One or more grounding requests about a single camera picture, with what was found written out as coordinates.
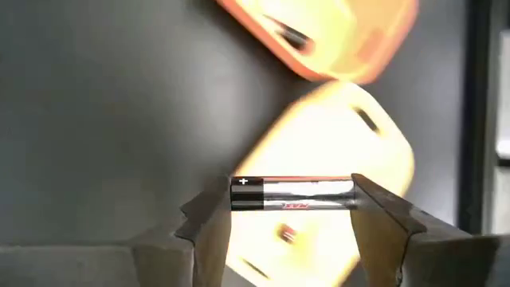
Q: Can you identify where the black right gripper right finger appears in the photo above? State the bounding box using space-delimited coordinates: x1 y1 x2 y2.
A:
349 172 510 287

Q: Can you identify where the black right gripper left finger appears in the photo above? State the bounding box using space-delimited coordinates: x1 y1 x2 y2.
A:
131 174 233 287

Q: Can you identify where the copper and black AA battery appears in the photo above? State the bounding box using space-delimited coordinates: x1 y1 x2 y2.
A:
264 14 316 56

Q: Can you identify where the yellow plastic bin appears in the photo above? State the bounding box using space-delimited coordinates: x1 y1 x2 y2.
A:
225 79 417 287

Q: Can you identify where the orange plastic bin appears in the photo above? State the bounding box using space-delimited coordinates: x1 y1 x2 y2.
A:
214 0 420 86

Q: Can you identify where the black metal table frame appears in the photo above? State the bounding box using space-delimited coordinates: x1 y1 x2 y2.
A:
457 0 494 236

